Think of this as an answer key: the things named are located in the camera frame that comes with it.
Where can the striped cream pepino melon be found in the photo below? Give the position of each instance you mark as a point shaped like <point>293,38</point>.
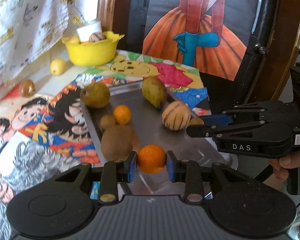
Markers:
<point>176,116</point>

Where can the small orange mandarin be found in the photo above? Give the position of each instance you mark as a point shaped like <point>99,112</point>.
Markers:
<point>151,159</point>

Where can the white foam cup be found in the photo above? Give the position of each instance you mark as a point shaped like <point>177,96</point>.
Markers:
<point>85,31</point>

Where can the person's right hand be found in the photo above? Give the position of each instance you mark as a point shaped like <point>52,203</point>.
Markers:
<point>282,165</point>

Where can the green elongated pear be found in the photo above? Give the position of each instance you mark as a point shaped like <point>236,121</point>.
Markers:
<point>154,91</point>

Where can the cartoon printed table mat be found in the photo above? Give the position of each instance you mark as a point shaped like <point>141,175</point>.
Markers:
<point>43,135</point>

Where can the striped melon in bowl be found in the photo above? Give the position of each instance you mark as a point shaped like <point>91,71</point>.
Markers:
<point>95,37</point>

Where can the painted woman picture board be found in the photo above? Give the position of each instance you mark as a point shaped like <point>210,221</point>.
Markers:
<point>210,35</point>

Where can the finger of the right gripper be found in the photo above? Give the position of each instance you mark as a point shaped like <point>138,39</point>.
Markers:
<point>222,119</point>
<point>214,131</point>

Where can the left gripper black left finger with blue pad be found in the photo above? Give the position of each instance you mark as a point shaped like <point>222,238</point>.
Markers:
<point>113,173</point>

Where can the small round brown fruit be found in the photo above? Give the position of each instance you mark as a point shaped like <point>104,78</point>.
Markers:
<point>107,121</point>

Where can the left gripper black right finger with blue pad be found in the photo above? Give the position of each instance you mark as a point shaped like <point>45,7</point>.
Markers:
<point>188,172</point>

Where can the small orange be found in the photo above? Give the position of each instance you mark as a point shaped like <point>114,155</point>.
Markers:
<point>122,114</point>

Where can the yellow scalloped plastic bowl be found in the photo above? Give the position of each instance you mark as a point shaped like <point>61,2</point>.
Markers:
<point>86,54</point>

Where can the small brown nut fruit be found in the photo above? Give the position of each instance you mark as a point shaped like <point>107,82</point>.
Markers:
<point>196,121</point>

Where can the brown kiwi fruit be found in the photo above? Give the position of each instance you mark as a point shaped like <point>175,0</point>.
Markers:
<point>116,142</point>

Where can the white printed curtain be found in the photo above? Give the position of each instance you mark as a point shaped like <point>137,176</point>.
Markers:
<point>29,28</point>

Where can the yellow apple in bowl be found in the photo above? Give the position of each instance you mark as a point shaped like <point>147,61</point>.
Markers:
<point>74,39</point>

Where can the yellow lemon-like fruit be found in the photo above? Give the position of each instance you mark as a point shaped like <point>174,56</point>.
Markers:
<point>57,66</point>

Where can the green-brown round pear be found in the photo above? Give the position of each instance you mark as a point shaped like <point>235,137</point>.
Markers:
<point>96,95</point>

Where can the brown round pear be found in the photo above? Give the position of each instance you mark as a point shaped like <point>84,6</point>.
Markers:
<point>27,88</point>

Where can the metal baking tray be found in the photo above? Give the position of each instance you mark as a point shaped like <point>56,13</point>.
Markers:
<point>146,121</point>

